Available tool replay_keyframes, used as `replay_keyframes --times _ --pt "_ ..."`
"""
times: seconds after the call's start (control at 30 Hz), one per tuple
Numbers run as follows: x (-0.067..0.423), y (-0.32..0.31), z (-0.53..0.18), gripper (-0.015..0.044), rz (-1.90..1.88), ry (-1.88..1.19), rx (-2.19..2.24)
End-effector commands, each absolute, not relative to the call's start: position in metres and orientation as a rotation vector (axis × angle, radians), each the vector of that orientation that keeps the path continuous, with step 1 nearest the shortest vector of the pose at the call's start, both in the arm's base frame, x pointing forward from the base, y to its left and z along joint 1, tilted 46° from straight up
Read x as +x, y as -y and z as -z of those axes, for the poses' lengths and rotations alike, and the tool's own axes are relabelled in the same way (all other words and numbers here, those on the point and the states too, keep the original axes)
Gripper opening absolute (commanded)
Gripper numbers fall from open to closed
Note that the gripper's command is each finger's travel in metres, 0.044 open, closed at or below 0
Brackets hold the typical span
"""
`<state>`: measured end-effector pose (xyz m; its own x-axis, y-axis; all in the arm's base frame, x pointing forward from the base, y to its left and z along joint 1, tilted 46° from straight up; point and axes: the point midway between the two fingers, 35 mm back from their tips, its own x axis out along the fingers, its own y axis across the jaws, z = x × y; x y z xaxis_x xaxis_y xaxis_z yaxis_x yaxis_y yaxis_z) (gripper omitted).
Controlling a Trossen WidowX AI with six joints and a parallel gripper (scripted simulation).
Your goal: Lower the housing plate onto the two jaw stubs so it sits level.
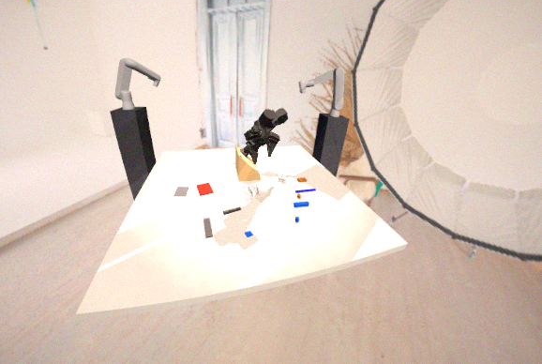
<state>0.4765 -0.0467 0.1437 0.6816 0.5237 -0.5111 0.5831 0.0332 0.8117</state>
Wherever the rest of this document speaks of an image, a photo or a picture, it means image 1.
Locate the red flat rectangular plate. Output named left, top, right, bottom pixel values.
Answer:
left=196, top=183, right=213, bottom=196

